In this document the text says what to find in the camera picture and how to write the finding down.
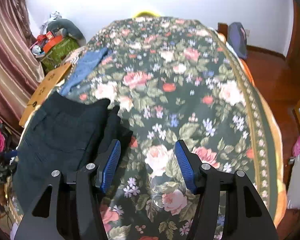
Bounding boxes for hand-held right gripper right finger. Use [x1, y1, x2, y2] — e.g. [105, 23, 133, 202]
[174, 139, 279, 240]

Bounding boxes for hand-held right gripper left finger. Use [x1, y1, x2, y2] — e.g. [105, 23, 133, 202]
[18, 139, 122, 240]

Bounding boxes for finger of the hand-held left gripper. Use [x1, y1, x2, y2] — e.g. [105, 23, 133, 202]
[0, 149, 18, 167]

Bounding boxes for black pants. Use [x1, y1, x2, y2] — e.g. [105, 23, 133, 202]
[12, 91, 134, 214]

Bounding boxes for bamboo lap desk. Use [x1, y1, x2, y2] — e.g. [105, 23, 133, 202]
[19, 61, 72, 127]

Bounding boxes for floral blanket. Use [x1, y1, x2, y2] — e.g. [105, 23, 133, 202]
[5, 16, 278, 240]

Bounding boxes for striped red curtain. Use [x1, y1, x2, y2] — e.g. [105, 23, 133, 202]
[0, 0, 46, 137]

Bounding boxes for blue jeans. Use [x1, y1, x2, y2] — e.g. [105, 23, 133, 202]
[59, 47, 109, 97]

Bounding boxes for green leaf-print basket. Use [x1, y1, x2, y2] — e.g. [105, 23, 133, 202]
[39, 36, 80, 73]

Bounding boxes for pink plastic item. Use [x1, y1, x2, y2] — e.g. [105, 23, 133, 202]
[292, 135, 300, 157]

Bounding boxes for orange box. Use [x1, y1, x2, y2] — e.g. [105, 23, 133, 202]
[43, 35, 63, 52]

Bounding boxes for red cloth item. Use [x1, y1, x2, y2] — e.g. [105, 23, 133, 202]
[36, 33, 53, 43]

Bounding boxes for grey backpack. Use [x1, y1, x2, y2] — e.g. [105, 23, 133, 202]
[226, 22, 248, 60]

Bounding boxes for grey neck pillow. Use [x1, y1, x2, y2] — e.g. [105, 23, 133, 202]
[46, 19, 87, 46]

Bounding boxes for grey crumpled cloth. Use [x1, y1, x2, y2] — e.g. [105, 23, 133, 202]
[41, 11, 63, 31]

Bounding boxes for wooden bed frame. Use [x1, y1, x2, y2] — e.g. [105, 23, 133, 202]
[217, 22, 228, 39]

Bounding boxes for yellow foam bed rail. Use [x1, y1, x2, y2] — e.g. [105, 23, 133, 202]
[132, 10, 161, 19]

